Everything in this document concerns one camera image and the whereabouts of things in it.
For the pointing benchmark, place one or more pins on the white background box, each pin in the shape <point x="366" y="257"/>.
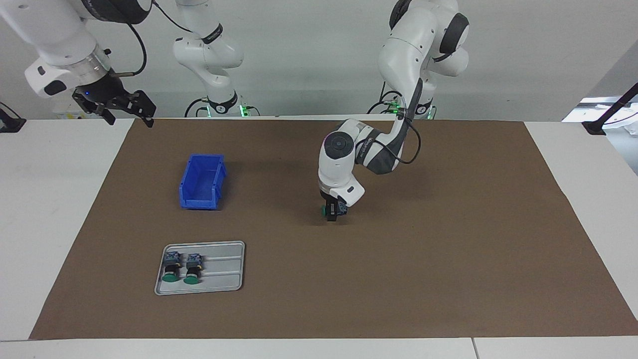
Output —
<point x="64" y="112"/>

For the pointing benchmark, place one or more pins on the brown table mat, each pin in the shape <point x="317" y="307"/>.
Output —
<point x="374" y="269"/>

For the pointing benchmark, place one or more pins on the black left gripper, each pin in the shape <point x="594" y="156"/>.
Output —
<point x="330" y="198"/>

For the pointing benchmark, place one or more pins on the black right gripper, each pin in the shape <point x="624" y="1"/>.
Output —
<point x="102" y="92"/>

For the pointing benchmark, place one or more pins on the grey metal tray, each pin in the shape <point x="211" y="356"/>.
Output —
<point x="224" y="269"/>

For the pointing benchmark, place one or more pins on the blue plastic bin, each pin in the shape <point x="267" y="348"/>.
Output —
<point x="202" y="199"/>

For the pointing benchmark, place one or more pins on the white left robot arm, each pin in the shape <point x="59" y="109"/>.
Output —
<point x="403" y="50"/>

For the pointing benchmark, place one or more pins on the black table clamp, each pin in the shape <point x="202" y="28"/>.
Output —
<point x="10" y="123"/>

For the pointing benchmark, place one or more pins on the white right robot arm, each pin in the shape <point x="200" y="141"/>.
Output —
<point x="55" y="35"/>

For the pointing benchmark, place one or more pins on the green push button switch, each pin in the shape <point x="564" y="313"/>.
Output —
<point x="171" y="267"/>
<point x="342" y="208"/>
<point x="193" y="269"/>

